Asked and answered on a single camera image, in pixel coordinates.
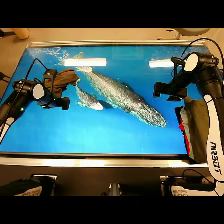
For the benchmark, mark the brown garment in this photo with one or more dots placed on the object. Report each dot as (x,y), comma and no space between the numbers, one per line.
(65,80)

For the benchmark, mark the white garment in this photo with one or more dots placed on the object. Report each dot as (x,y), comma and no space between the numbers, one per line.
(183,115)

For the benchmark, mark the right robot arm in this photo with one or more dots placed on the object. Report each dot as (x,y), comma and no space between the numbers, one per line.
(213,100)

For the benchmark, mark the silver frame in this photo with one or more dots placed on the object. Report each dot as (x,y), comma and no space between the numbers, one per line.
(100,161)

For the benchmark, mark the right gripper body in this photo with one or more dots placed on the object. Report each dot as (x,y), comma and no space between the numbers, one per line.
(166,88)

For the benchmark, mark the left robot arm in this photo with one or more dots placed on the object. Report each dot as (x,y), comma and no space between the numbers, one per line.
(13,103)

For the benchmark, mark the red garment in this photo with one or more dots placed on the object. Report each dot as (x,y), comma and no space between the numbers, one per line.
(184,136)

